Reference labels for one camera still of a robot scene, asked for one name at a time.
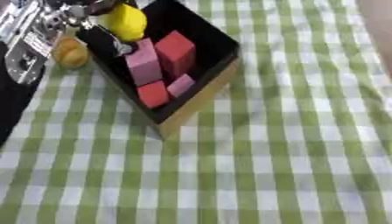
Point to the small pink cube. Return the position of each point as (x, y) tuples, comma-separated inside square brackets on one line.
[(180, 85)]

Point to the tall red block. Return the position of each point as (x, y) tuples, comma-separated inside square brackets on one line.
[(176, 54)]

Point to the orange toy bread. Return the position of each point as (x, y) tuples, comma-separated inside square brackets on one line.
[(70, 54)]

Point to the tall pink block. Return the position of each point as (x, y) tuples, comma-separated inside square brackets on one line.
[(144, 65)]

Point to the tan cardboard box black inside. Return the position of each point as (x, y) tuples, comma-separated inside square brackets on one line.
[(204, 38)]

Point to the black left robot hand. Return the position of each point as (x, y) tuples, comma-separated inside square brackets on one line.
[(102, 40)]

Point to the yellow toy lemon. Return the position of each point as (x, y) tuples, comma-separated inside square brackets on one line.
[(127, 22)]

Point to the small red cube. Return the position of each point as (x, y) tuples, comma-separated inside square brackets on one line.
[(152, 94)]

